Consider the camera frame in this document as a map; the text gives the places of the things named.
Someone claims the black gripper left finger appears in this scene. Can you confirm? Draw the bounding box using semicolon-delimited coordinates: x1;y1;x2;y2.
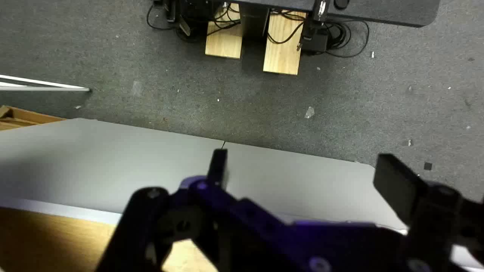
95;148;230;272

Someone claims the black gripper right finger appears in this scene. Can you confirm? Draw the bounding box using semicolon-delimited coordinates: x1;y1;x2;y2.
374;153;484;272

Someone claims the grey metal file cabinet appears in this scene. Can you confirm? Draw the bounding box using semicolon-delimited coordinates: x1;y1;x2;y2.
0;117;410;233

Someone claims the black power brick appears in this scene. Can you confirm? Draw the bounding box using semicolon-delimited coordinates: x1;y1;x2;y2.
301;21;333;55

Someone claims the white metal rod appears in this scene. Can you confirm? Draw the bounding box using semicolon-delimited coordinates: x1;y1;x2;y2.
0;73;92;94

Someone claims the long light wooden board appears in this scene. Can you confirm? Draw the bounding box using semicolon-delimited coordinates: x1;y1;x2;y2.
262;9;308;77

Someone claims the short light wooden board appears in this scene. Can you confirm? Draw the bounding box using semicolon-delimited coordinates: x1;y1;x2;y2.
204;2;243;61

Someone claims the black looped floor cable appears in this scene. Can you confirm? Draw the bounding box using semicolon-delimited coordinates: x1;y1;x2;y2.
325;20;372;59

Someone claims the brown wooden frame piece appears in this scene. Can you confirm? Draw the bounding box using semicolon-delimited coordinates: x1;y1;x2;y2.
0;104;65;133

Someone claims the black thin floor cable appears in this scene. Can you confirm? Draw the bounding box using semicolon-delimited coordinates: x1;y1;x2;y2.
145;2;178;32

